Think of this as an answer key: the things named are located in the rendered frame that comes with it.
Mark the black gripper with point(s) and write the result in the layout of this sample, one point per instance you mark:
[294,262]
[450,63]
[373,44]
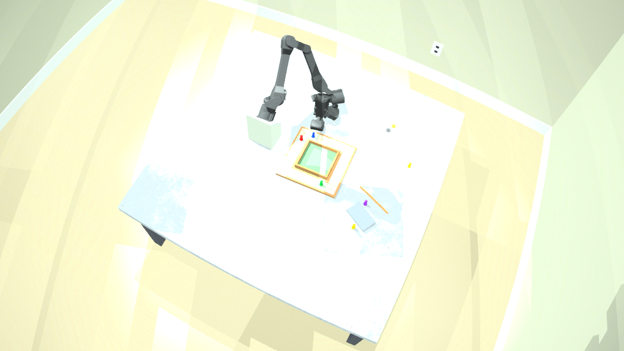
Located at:
[318,125]

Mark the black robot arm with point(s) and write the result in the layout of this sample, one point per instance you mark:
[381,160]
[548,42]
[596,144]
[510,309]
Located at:
[278,94]

